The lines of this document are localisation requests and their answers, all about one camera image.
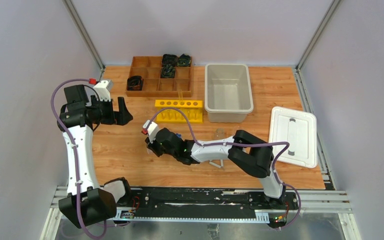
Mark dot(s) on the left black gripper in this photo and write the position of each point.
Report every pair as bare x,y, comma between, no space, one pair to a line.
113,113

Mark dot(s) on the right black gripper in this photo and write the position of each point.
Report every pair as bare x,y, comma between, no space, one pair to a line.
153,146

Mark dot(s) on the clear glass test tube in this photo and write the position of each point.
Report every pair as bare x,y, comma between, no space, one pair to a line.
180,94

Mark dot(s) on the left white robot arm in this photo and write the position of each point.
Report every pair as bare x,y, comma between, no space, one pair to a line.
87,202

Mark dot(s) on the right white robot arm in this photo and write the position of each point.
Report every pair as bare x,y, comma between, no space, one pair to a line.
251,154

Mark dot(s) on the clear plastic tube rack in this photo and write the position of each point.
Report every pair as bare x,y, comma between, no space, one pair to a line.
150,151

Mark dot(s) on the yellow test tube rack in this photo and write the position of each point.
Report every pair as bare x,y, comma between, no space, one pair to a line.
192,109

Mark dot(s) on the white clay triangle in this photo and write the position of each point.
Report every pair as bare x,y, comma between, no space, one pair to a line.
219,164

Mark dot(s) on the wooden compartment tray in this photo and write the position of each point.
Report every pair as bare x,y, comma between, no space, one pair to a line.
160,76

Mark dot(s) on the small glass beaker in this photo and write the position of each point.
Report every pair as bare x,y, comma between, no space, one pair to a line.
219,134

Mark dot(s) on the beige plastic bin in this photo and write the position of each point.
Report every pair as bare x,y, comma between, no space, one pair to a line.
228,94

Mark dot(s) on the white plastic bin lid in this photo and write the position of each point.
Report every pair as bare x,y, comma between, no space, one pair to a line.
299,129

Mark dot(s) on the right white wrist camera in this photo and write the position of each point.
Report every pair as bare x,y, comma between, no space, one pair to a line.
151,128

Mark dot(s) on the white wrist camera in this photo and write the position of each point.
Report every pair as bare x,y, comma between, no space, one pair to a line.
151,128
103,88

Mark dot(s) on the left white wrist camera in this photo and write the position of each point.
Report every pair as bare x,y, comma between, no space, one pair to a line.
103,88

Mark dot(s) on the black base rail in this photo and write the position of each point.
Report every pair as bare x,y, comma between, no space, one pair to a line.
183,203

